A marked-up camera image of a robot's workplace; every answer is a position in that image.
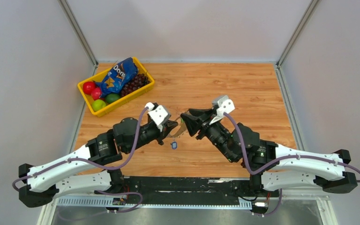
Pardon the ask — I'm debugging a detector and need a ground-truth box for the yellow plastic bin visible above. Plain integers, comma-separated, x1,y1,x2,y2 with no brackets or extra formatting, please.
77,57,155,117

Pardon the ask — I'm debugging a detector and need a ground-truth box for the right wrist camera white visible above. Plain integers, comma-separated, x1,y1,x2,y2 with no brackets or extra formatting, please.
209,95,235,125

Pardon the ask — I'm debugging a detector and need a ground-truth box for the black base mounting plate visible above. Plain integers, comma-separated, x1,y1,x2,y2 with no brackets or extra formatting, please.
107,174,279,206

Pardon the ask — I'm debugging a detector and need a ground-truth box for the pink red apple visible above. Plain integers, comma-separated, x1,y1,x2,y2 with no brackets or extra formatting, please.
90,87,103,100

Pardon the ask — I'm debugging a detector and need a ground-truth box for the metal keyring holder plate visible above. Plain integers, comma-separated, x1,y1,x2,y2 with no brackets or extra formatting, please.
168,110,190,138

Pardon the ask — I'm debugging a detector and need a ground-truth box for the light green apple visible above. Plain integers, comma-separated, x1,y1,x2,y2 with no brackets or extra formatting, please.
91,99,107,112

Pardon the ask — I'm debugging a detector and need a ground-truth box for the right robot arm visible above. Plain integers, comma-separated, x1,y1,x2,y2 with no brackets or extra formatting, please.
180,101,359,196

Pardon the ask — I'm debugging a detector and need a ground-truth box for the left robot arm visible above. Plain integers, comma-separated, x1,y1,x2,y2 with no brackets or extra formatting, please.
13,103,178,208

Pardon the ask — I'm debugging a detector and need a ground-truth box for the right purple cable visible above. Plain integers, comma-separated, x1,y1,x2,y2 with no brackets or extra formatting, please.
223,112,360,184

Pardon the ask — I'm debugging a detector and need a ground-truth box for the purple cable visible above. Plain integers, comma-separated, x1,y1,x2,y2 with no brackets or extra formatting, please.
223,112,360,184
12,104,153,192

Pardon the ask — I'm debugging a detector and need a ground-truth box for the white slotted cable duct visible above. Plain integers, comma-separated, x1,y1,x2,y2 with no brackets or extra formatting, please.
56,195,253,210

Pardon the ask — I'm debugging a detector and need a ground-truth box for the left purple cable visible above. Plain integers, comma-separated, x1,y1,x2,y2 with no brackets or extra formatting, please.
12,104,153,192

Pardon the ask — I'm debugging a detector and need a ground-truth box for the dark purple grapes bunch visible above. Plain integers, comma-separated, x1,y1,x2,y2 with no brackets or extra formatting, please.
120,74,150,97

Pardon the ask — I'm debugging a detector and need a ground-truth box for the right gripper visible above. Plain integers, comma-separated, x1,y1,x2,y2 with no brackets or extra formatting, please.
180,108,237,163

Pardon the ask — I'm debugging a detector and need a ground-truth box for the dark green lime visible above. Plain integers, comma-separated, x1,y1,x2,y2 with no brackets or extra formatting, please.
105,93,121,105

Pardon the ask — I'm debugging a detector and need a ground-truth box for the blue Doritos chip bag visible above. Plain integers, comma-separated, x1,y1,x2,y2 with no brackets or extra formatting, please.
96,57,138,98

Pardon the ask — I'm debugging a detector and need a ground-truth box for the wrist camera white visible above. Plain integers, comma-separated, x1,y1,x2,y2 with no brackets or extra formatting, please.
209,95,235,125
145,102,171,132

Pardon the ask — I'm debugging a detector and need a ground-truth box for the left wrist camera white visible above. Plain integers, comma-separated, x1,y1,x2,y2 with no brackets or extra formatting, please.
145,102,171,132

